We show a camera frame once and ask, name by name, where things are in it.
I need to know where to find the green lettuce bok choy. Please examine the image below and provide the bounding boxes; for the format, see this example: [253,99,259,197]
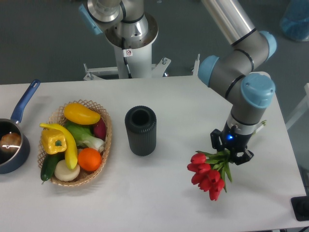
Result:
[65,121,104,153]

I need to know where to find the yellow banana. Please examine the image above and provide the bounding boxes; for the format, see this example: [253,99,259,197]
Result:
[40,123,78,170]

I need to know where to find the orange fruit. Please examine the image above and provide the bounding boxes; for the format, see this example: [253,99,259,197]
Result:
[78,148,102,172]

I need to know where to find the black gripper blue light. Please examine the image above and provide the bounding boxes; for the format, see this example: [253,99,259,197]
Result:
[210,122,254,165]

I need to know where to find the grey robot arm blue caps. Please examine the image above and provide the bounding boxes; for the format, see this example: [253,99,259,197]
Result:
[79,0,277,165]

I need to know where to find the green cucumber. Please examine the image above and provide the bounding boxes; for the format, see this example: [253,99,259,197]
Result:
[41,153,63,182]

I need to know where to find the white frame at right edge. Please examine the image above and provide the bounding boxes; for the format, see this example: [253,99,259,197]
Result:
[285,83,309,130]

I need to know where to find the yellow bell pepper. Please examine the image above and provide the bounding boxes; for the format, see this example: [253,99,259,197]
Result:
[41,129,67,155]

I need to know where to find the blue mesh bag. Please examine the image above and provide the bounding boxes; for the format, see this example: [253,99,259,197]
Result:
[280,0,309,42]

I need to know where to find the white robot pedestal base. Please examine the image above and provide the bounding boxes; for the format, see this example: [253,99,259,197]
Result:
[83,47,202,81]

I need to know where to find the yellow mango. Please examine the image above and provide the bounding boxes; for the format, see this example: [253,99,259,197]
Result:
[63,102,101,125]

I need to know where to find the red tulip bouquet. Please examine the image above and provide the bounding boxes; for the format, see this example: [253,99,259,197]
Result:
[187,120,267,201]

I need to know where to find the black device at table edge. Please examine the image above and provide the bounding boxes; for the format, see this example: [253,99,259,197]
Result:
[291,196,309,221]

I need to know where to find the white round onion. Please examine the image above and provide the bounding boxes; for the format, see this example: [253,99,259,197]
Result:
[54,159,80,182]

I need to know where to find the black ribbed vase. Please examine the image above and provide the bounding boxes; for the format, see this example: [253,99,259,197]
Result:
[125,105,157,156]

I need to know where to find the dark red radish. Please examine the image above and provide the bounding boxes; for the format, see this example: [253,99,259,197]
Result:
[93,118,107,141]

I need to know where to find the blue saucepan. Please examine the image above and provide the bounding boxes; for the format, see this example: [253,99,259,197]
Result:
[0,79,41,174]

